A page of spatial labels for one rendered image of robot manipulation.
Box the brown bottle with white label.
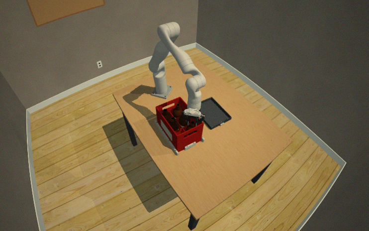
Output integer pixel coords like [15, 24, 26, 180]
[168, 117, 179, 131]

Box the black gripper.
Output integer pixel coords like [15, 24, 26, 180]
[182, 110, 205, 126]

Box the red crate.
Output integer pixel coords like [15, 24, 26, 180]
[157, 101, 204, 152]

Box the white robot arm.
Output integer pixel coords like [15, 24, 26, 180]
[149, 22, 206, 117]

